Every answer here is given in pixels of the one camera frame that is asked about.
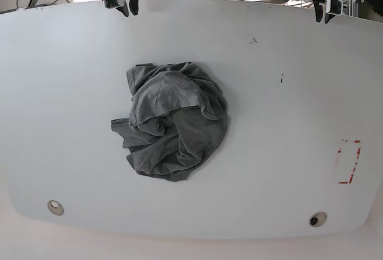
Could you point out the grey T-shirt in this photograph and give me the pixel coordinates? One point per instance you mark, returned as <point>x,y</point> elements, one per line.
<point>179,118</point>

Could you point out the red tape rectangle marking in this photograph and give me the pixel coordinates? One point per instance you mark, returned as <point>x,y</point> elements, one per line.
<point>347,160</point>

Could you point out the right round table grommet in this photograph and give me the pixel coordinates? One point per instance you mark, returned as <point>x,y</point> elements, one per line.
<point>318,219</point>

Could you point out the round table grommet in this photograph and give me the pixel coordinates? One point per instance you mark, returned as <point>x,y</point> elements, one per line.
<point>318,219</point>
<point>55,208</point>

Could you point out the left round table grommet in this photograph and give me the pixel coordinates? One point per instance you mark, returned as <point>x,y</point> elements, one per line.
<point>55,208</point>

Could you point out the aluminium frame post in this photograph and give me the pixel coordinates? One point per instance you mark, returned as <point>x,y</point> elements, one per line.
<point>353,8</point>

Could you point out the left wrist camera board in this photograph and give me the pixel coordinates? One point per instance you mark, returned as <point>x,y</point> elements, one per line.
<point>336,7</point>

